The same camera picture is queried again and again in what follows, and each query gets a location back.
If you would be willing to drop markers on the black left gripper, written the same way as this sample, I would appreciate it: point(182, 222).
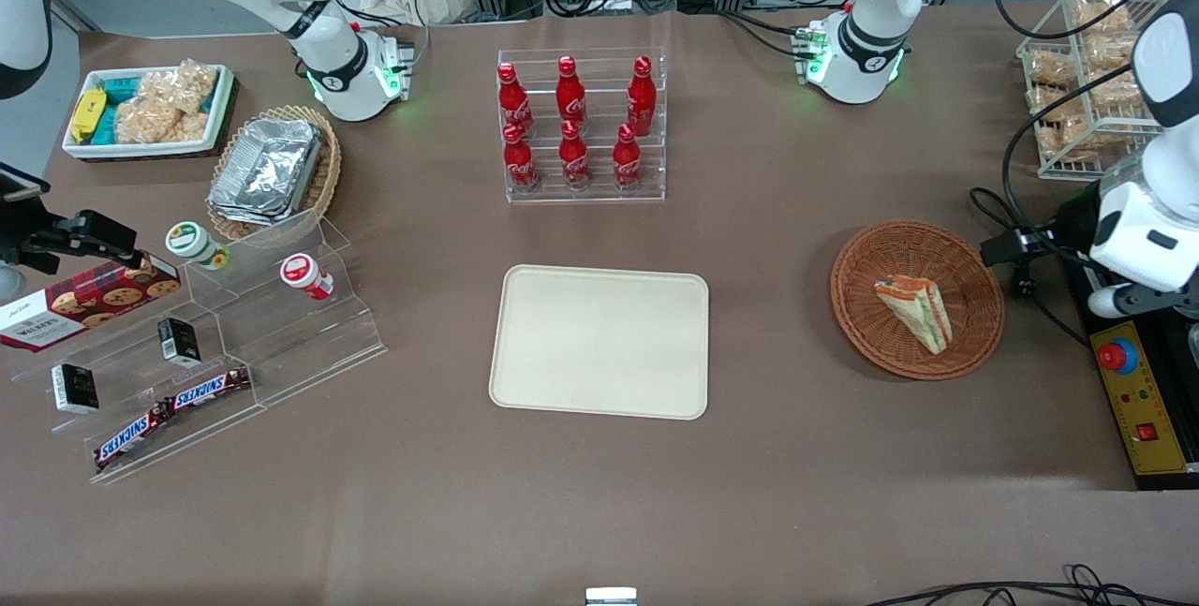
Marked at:
point(1077, 217)

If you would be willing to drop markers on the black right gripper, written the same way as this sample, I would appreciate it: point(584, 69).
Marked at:
point(21, 243)

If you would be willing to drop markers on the triangle sandwich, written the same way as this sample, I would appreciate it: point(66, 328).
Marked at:
point(916, 311)

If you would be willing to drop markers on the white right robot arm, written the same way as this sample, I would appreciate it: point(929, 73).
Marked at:
point(318, 35)

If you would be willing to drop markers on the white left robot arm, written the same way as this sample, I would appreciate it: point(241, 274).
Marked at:
point(871, 16)

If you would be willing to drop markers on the brown round wicker basket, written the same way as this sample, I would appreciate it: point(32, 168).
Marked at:
point(880, 250)

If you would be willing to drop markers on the light oval wicker basket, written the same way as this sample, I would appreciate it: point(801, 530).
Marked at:
point(326, 175)

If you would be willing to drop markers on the beige plastic tray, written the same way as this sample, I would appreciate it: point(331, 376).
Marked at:
point(590, 344)

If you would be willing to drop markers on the red tartan cookie box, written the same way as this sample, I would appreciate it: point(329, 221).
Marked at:
point(84, 306)

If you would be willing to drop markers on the green lid yogurt cup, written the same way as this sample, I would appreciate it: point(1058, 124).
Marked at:
point(189, 241)

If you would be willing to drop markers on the teal snack packet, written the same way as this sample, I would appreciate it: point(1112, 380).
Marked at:
point(122, 86)
point(107, 125)

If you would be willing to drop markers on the bagged rice cracker snack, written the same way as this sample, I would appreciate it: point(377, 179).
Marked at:
point(1115, 89)
point(1068, 140)
point(1110, 49)
point(1051, 68)
point(1098, 14)
point(1054, 103)

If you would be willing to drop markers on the yellow snack bar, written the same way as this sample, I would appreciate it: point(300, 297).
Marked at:
point(88, 114)

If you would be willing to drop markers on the small black box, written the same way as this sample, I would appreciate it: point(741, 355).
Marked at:
point(75, 389)
point(178, 341)

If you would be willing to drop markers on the clear bag rice crackers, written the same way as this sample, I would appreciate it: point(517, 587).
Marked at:
point(164, 110)

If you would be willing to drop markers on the red emergency stop button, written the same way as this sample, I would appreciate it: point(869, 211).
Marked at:
point(1117, 357)

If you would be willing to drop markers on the white rectangular bin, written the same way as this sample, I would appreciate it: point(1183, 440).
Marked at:
point(220, 114)

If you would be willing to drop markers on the stacked aluminium foil containers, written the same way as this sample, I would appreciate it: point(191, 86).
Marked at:
point(267, 170)

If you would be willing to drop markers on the Snickers chocolate bar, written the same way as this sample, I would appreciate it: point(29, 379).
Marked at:
point(131, 437)
point(206, 389)

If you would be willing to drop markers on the black yellow control box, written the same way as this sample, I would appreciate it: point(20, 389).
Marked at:
point(1138, 400)

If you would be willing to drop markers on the red lid yogurt cup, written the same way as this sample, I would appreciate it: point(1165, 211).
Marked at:
point(302, 273)

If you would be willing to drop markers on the clear acrylic stepped display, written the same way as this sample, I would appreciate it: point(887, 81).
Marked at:
point(281, 344)

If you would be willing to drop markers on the red cola bottle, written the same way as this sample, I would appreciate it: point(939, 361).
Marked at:
point(641, 98)
point(570, 93)
point(520, 161)
point(512, 100)
point(573, 158)
point(627, 161)

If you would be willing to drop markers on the clear acrylic bottle rack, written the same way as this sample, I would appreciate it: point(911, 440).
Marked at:
point(599, 100)

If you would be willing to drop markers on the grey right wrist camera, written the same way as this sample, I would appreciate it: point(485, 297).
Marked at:
point(9, 283)

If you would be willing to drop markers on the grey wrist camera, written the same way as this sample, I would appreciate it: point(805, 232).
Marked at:
point(1115, 302)
point(9, 283)

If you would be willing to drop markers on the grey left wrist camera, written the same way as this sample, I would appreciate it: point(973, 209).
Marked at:
point(1115, 302)

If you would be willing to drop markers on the small silver metal bracket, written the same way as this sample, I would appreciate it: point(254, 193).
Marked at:
point(611, 597)

